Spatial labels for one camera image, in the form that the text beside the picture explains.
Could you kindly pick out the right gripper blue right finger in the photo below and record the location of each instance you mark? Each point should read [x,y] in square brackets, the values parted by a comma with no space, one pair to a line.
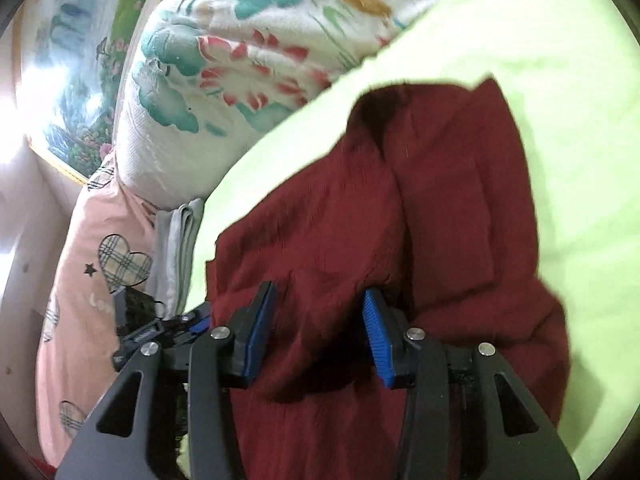
[467,414]

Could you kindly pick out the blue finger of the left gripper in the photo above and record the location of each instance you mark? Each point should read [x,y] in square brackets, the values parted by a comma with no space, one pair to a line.
[202,326]

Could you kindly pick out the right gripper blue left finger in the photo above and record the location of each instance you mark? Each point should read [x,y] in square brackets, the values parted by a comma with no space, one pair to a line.
[130,433]

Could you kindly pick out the dark red knit sweater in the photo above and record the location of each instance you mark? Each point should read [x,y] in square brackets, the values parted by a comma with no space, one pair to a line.
[427,198]

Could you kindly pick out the pink heart pattern pillow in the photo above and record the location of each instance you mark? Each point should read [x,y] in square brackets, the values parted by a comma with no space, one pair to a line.
[109,244]

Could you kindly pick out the folded grey cloth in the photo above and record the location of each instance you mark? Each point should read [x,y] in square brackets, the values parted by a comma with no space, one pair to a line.
[175,235]

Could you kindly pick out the floral white quilt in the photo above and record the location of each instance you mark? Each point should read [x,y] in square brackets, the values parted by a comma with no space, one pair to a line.
[209,78]

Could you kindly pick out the framed landscape painting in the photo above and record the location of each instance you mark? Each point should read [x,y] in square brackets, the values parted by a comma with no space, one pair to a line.
[69,57]

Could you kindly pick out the light green bed sheet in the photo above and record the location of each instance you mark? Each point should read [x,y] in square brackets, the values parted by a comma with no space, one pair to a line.
[569,70]

